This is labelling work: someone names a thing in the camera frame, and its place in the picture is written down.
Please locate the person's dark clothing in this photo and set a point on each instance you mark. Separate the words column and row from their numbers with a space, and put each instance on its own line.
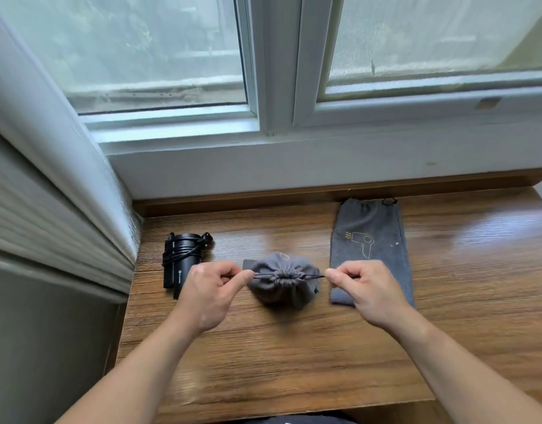
column 297, row 418

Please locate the person's right hand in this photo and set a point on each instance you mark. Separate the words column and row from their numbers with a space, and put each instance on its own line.
column 373, row 297

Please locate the person's left thumb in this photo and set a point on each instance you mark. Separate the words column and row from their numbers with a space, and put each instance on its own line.
column 241, row 281

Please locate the person's right forearm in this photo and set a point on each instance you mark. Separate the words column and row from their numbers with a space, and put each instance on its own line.
column 463, row 373

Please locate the person's left forearm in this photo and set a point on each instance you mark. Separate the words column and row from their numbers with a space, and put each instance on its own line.
column 134, row 377

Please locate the person's left hand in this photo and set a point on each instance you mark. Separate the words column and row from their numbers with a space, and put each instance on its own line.
column 208, row 300

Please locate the person's right thumb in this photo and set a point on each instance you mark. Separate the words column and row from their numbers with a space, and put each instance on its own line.
column 338, row 278

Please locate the white window frame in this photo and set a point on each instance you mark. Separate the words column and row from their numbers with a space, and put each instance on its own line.
column 280, row 74

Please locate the black hair dryer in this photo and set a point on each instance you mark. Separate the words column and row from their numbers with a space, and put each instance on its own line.
column 179, row 261

